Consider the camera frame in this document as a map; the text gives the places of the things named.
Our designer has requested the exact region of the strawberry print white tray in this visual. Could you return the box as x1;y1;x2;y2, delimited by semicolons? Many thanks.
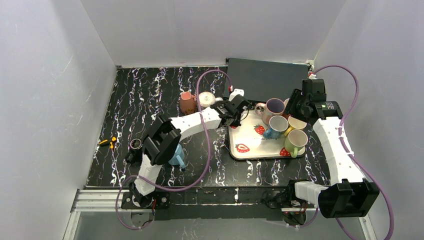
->
228;111;292;160

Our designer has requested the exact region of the light blue faceted mug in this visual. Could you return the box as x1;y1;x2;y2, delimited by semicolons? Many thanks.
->
168;144;186;171

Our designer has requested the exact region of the light green mug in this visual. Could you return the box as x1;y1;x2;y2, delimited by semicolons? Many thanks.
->
284;129;309;158

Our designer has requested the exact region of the yellow black small tool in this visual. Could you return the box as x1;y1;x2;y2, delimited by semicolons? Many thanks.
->
98;136;117;149

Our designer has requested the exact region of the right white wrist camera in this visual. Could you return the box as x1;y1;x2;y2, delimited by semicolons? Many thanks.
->
308;71;317;80

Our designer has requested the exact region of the white floral mug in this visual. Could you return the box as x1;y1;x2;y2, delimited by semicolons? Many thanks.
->
197;91;224;108

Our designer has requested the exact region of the purple cable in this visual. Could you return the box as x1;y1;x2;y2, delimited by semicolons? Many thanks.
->
312;64;395;240
114;69;233;231

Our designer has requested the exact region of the dark flat metal box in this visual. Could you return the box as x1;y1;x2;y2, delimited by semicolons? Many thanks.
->
227;57;309;102

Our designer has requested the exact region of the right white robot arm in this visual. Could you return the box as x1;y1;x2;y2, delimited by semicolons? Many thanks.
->
284;79;380;218

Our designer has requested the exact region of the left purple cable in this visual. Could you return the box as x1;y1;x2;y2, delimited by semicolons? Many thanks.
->
114;69;233;231

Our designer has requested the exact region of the beige pink mug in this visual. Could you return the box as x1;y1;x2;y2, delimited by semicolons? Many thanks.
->
254;98;286;125

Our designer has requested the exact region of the black mug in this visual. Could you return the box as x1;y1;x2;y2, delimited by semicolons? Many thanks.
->
124;138;143;165

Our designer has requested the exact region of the brown mug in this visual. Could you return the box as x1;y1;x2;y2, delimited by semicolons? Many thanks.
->
179;91;197;115

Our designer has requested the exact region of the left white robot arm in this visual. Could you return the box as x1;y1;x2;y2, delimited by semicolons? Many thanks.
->
124;91;251;208

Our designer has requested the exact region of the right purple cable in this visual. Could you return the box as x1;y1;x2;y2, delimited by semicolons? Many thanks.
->
312;64;395;240

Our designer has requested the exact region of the yellow mug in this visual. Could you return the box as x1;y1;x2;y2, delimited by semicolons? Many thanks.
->
284;115;307;137

